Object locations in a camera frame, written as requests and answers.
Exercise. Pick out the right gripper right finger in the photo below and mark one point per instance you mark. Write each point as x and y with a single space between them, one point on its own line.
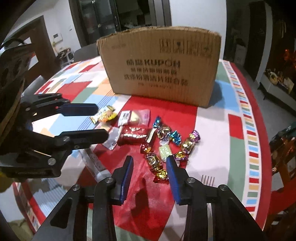
231 220

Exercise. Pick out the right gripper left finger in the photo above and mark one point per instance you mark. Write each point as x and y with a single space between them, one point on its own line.
68 220

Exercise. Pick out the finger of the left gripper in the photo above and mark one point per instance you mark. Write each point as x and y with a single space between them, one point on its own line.
75 140
77 109

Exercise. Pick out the black silver snack bar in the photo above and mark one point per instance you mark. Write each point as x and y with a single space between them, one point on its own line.
94 165

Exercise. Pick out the red snack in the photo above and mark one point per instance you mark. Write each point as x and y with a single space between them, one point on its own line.
134 135

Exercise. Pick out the red gold candy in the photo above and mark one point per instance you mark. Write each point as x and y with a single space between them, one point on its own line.
154 163

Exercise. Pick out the purple gold candy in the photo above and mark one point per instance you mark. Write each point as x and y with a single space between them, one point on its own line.
187 146

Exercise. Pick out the green white candy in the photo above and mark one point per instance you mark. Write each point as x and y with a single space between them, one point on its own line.
164 152

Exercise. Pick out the clear cracker packet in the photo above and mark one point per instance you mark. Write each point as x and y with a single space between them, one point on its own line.
105 126

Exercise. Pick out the silver foil small packet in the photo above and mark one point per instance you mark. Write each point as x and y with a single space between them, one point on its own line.
112 140

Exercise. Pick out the green white snack stick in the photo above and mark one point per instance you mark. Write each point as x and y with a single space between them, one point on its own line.
94 118

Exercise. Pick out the dark wooden door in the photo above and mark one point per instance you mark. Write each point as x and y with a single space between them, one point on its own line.
47 64

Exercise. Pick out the white shoe rack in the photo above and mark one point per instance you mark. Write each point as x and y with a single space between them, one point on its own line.
65 57

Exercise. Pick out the grey dining chair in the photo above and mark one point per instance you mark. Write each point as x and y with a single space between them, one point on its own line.
86 52

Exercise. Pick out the red wooden chair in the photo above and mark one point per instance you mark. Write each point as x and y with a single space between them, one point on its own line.
280 223

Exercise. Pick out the white pink pastry packet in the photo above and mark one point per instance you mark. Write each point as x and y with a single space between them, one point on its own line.
134 117

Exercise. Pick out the colourful patchwork tablecloth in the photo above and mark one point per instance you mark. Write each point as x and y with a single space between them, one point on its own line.
233 149

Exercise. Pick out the blue foil wrapped candy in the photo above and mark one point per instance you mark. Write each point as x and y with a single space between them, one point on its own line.
175 137

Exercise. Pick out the blue gold wrapped candy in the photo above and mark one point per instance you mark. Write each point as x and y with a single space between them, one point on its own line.
163 131

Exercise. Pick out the dark glass sliding door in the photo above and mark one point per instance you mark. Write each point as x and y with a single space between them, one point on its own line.
95 19

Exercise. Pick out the brown cardboard box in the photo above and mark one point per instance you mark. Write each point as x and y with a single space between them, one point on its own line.
171 63

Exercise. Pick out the white tv cabinet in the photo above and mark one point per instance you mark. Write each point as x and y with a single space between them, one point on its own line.
277 92

